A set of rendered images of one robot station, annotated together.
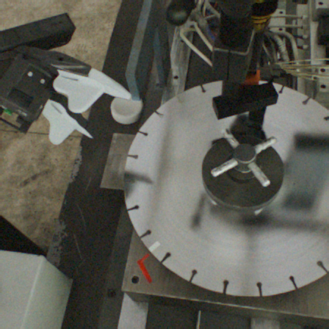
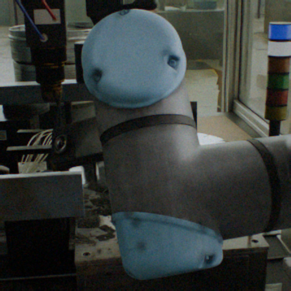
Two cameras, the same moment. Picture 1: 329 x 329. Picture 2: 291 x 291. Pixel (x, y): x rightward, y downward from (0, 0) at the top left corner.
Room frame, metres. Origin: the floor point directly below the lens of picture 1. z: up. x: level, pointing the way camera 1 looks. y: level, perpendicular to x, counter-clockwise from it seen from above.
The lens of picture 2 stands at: (0.60, 0.67, 1.25)
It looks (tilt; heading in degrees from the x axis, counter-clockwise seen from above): 19 degrees down; 246
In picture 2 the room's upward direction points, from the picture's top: 1 degrees counter-clockwise
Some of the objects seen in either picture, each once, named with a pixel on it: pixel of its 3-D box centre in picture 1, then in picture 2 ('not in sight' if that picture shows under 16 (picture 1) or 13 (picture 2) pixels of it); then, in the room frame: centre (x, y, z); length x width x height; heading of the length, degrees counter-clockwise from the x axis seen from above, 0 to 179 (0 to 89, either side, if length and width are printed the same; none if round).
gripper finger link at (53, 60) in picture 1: (60, 70); not in sight; (0.36, 0.11, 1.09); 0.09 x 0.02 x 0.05; 61
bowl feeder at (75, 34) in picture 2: not in sight; (63, 84); (0.19, -0.89, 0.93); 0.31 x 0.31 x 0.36
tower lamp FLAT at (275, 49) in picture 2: not in sight; (279, 47); (-0.05, -0.15, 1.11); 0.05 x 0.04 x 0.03; 73
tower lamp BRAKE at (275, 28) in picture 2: not in sight; (280, 30); (-0.05, -0.15, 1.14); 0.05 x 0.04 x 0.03; 73
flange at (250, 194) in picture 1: (242, 168); not in sight; (0.25, -0.10, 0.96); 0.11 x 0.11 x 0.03
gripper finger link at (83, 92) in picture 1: (87, 94); not in sight; (0.32, 0.08, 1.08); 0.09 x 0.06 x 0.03; 61
